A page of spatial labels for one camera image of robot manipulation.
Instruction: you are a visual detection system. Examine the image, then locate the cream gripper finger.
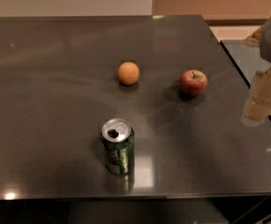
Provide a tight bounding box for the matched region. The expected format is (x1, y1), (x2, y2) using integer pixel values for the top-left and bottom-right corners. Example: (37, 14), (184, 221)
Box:
(241, 66), (271, 127)
(243, 27), (263, 48)

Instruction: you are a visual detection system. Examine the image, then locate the red apple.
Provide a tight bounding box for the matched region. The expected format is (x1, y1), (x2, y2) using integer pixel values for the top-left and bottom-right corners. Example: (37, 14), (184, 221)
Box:
(179, 69), (208, 97)

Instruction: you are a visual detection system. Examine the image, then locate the green soda can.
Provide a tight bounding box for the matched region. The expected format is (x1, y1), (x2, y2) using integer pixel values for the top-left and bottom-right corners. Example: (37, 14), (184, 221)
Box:
(100, 119), (135, 175)

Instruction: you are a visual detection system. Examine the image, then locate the grey side table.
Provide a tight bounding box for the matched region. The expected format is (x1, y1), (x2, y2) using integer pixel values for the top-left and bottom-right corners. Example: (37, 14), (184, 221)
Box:
(221, 40), (271, 127)

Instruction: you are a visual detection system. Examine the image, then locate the orange fruit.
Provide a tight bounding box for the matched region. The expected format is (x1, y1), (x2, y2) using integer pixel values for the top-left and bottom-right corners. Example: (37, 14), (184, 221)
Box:
(118, 62), (139, 86)

